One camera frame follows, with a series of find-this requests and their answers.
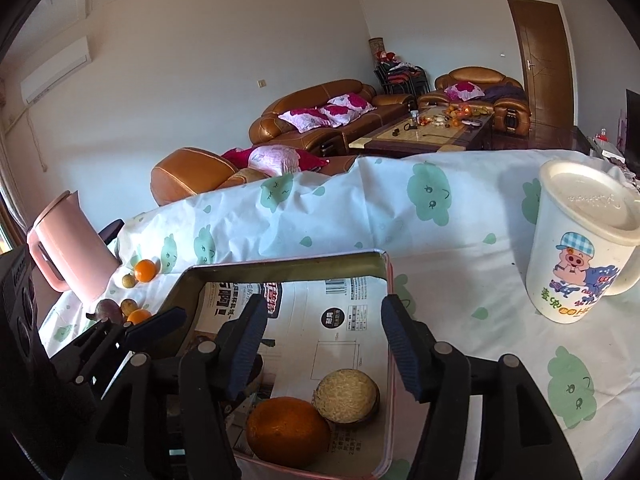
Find wooden coffee table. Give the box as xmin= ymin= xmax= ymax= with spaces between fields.
xmin=348 ymin=105 xmax=496 ymax=153

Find stacked black chairs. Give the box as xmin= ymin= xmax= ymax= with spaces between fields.
xmin=374 ymin=62 xmax=428 ymax=96

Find dark chair back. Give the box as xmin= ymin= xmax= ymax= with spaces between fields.
xmin=97 ymin=219 xmax=125 ymax=247

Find dark passion fruit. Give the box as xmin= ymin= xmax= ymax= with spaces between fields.
xmin=86 ymin=298 xmax=125 ymax=323

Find brown leather armchair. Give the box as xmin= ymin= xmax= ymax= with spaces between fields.
xmin=417 ymin=66 xmax=531 ymax=136

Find round sesame cake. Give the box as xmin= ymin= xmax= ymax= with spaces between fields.
xmin=313 ymin=369 xmax=381 ymax=426

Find pale pink cushion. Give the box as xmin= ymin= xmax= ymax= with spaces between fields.
xmin=248 ymin=145 xmax=301 ymax=177

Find purple blanket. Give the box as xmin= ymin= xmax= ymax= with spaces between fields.
xmin=482 ymin=85 xmax=526 ymax=103

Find pink-rimmed metal tray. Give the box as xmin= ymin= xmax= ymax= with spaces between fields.
xmin=160 ymin=249 xmax=396 ymax=480

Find pink plastic pitcher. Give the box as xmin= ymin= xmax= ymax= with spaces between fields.
xmin=26 ymin=190 xmax=122 ymax=308

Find large orange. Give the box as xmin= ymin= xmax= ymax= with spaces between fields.
xmin=245 ymin=396 xmax=332 ymax=465

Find cloud-print white tablecloth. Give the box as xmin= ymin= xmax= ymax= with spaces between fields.
xmin=37 ymin=149 xmax=640 ymax=480

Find printed paper tray liner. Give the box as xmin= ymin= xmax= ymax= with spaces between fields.
xmin=192 ymin=277 xmax=388 ymax=476

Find magenta cushion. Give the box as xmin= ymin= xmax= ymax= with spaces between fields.
xmin=220 ymin=147 xmax=328 ymax=171

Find pink floral cushion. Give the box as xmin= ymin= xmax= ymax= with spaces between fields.
xmin=277 ymin=107 xmax=331 ymax=133
xmin=445 ymin=81 xmax=485 ymax=102
xmin=332 ymin=92 xmax=376 ymax=113
xmin=317 ymin=102 xmax=361 ymax=128

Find white lidded cartoon cup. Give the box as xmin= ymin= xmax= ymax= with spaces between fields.
xmin=525 ymin=160 xmax=640 ymax=325

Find long brown leather sofa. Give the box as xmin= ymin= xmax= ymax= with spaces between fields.
xmin=248 ymin=80 xmax=418 ymax=156

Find black television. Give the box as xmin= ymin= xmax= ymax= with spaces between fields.
xmin=625 ymin=89 xmax=640 ymax=171

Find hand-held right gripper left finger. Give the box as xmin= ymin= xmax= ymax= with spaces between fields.
xmin=62 ymin=294 xmax=269 ymax=480

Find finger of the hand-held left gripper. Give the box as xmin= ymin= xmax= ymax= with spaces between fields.
xmin=87 ymin=306 xmax=188 ymax=397
xmin=51 ymin=321 xmax=129 ymax=387

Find brown wooden door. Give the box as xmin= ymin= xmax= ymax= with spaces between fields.
xmin=506 ymin=0 xmax=576 ymax=131

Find pile of oranges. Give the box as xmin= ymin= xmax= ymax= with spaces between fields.
xmin=442 ymin=104 xmax=491 ymax=127

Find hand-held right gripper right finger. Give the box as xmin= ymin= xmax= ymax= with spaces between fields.
xmin=381 ymin=294 xmax=583 ymax=480

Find white air conditioner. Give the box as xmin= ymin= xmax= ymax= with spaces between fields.
xmin=20 ymin=36 xmax=93 ymax=106

